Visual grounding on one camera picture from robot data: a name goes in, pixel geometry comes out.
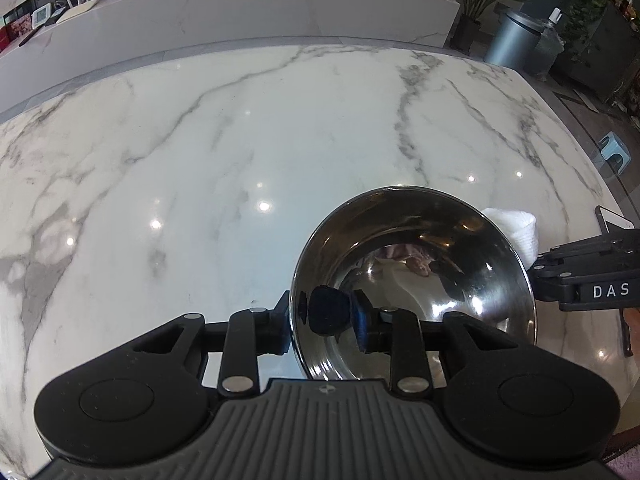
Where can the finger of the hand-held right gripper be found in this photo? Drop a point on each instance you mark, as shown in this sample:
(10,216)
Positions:
(555,265)

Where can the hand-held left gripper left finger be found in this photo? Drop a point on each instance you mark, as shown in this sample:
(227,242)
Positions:
(277,325)

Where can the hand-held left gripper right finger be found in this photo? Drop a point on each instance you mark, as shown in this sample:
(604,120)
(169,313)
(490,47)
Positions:
(364,320)

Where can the white cloth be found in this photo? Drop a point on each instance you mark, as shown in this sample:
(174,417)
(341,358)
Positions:
(515,232)

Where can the stainless steel bowl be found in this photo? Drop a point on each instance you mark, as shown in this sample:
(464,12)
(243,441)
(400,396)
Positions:
(425,240)

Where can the smartphone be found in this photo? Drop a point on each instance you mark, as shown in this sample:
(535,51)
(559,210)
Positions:
(617,220)

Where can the light blue plastic stool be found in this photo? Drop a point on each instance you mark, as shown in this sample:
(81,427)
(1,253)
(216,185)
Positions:
(612,150)

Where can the dark glass display cabinet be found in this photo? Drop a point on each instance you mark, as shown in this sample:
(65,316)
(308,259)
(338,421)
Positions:
(615,55)

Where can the large water jug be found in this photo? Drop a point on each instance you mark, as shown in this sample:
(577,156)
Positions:
(550,45)

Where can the grey metal trash bin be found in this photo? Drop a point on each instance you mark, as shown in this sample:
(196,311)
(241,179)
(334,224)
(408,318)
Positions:
(512,40)

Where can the potted plant with long leaves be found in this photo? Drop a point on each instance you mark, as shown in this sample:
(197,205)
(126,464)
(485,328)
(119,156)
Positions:
(472,15)

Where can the leafy green potted plant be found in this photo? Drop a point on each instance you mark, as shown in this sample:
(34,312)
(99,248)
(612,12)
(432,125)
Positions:
(595,0)

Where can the small white desk clock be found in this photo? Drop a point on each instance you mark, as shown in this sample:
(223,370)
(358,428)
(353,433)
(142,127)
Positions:
(41,16)

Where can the red boxes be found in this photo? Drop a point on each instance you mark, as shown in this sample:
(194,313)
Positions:
(12,35)

